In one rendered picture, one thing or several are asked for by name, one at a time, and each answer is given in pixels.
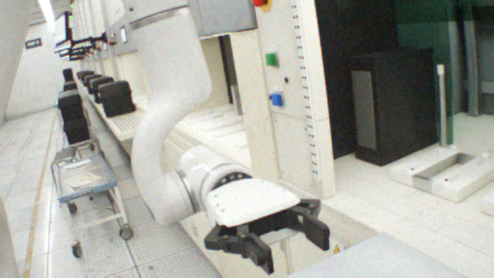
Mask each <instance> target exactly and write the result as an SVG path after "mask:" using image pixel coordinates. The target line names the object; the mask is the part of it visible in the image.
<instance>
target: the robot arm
mask: <svg viewBox="0 0 494 278"><path fill-rule="evenodd" d="M35 2H36V0H0V128H1V125H2V123H3V119H4V116H5V113H6V110H7V105H8V102H9V98H10V96H11V93H12V88H13V83H14V79H15V76H16V72H17V70H18V66H19V63H20V59H21V56H22V52H23V47H24V44H25V40H26V36H27V34H28V31H29V26H30V20H31V16H32V14H33V10H34V4H35ZM122 3H123V7H124V12H125V14H126V17H127V19H128V24H129V26H130V29H131V32H132V36H133V39H134V40H135V43H136V45H137V48H138V49H137V51H138V53H139V56H140V57H141V60H142V63H143V65H144V68H145V70H146V71H145V73H146V76H147V78H148V80H149V83H150V85H151V103H150V105H149V107H148V109H147V111H146V113H145V115H144V117H143V119H142V121H141V123H140V124H139V127H138V129H137V132H136V134H135V138H134V141H133V147H132V154H131V163H132V170H133V175H134V178H135V180H136V183H137V186H138V189H139V191H140V195H141V197H142V200H143V202H144V204H145V206H146V209H147V211H148V213H149V215H151V218H152V219H153V220H154V221H155V222H156V223H158V224H160V225H168V226H169V225H173V224H175V223H178V222H179V221H181V220H183V219H185V218H187V217H190V216H192V215H194V214H196V213H198V212H201V211H206V213H207V216H208V217H209V220H210V222H211V225H212V227H213V228H212V229H211V231H210V232H209V233H208V234H207V235H206V237H205V238H204V242H205V247H206V249H207V250H218V251H219V250H222V251H223V252H224V253H232V254H235V255H241V257H242V258H243V259H248V258H249V259H250V260H251V261H252V263H253V264H254V265H255V266H256V267H258V266H259V267H260V268H261V269H262V270H263V271H264V272H265V273H266V274H267V275H269V274H272V273H273V272H274V271H275V269H274V263H273V256H272V249H271V247H270V246H269V245H271V244H274V243H276V242H279V241H281V240H284V239H286V238H289V237H291V236H295V235H297V234H299V233H300V232H301V233H304V234H306V239H307V240H308V241H310V242H312V243H314V244H315V245H316V246H317V247H318V248H319V249H321V250H322V251H324V252H326V251H328V250H329V249H330V248H329V243H330V238H329V237H330V229H329V227H328V226H327V224H325V223H324V222H322V221H321V220H319V219H318V218H317V215H318V214H319V213H320V211H321V200H320V199H304V198H298V197H297V196H296V195H295V194H293V193H292V192H290V191H288V190H287V189H285V188H283V187H282V186H280V185H278V184H275V183H272V182H269V181H265V180H261V179H256V178H255V175H254V174H252V173H251V172H249V171H248V170H246V168H244V167H243V166H241V165H240V164H238V163H236V162H235V161H232V160H231V159H229V158H228V157H226V156H224V155H223V154H221V153H219V152H218V151H217V150H215V149H213V148H212V147H210V146H204V145H202V146H196V147H193V148H191V149H189V150H187V151H186V153H185V154H184V155H183V156H182V158H181V159H180V162H179V164H178V168H177V169H176V170H173V171H171V172H168V173H164V172H163V170H162V166H161V152H162V148H163V146H164V143H165V141H166V139H167V137H168V136H169V134H170V133H171V131H172V129H173V128H174V127H175V126H176V124H177V123H179V122H180V121H181V120H182V119H183V118H184V117H186V116H187V115H188V114H190V113H191V112H193V111H195V109H196V108H197V107H199V106H200V105H201V104H203V103H204V102H205V101H206V100H207V99H208V98H209V96H210V93H211V85H212V83H210V79H211V78H209V76H210V74H208V71H207V67H206V62H205V59H204V57H205V55H204V52H203V50H202V46H201V43H200V40H199V36H198V33H197V30H196V26H195V24H194V21H193V17H192V14H191V12H190V9H189V6H188V4H189V3H188V0H122ZM300 216H303V218H302V219H301V217H300ZM0 278H21V276H20V273H19V270H18V267H17V264H16V259H15V253H14V246H13V239H12V235H11V232H10V227H9V222H8V217H7V213H6V210H5V207H4V204H3V200H2V196H1V193H0Z"/></svg>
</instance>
